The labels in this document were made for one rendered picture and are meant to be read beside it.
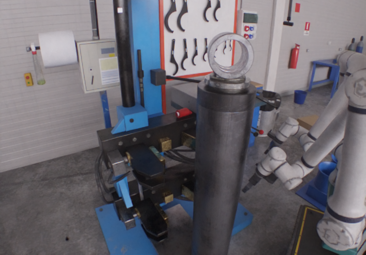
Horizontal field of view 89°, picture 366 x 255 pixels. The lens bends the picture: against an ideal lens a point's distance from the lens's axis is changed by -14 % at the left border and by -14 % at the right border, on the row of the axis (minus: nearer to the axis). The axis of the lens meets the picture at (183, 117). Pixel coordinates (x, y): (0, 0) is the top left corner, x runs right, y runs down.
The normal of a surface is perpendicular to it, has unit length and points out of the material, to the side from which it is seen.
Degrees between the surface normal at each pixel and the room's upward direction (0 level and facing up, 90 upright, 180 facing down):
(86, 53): 90
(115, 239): 0
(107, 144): 90
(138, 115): 90
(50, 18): 90
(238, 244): 0
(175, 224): 0
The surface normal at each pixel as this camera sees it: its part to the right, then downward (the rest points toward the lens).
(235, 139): 0.19, 0.41
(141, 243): 0.00, -0.91
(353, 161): -0.83, 0.22
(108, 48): 0.52, 0.36
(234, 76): -0.08, 0.41
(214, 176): -0.33, 0.40
